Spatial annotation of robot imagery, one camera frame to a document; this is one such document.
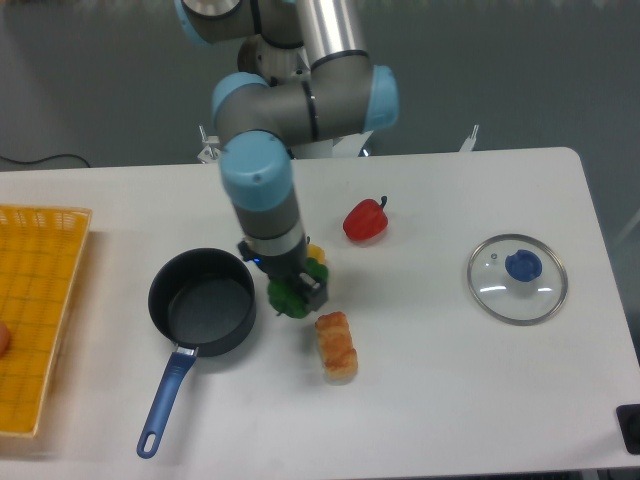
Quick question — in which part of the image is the black device at edge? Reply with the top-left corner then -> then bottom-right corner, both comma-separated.
616,404 -> 640,455

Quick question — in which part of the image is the red bell pepper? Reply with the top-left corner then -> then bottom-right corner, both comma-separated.
342,195 -> 388,242

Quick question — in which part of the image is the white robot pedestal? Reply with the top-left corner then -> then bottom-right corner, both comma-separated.
197,34 -> 481,165

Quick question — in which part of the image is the yellow bell pepper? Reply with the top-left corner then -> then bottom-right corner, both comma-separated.
307,243 -> 326,265

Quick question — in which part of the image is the green bell pepper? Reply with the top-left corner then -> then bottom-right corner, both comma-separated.
267,257 -> 329,319

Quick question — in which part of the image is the yellow woven basket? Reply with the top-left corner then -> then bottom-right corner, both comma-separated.
1,204 -> 92,438

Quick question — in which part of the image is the black pot blue handle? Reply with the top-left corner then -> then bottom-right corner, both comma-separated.
136,248 -> 256,459

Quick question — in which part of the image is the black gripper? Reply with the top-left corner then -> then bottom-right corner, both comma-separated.
237,238 -> 328,313

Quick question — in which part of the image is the black cable on floor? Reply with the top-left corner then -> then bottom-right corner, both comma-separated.
0,153 -> 92,168

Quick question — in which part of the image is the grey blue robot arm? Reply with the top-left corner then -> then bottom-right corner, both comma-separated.
175,1 -> 399,318

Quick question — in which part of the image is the bread loaf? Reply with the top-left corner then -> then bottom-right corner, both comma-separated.
315,311 -> 358,381

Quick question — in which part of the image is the glass lid blue knob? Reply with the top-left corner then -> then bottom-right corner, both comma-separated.
466,233 -> 569,326

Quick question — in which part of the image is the orange round object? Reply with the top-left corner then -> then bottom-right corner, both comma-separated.
0,322 -> 11,355

